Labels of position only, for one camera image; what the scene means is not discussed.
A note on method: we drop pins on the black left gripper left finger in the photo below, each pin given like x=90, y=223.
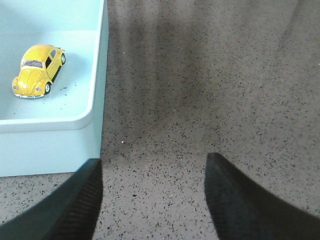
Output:
x=69, y=213

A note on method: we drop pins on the light blue storage box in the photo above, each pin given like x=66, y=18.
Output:
x=58, y=132

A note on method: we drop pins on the yellow toy beetle car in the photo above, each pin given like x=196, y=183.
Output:
x=39, y=67

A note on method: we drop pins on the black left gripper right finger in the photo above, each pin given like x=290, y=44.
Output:
x=243, y=210

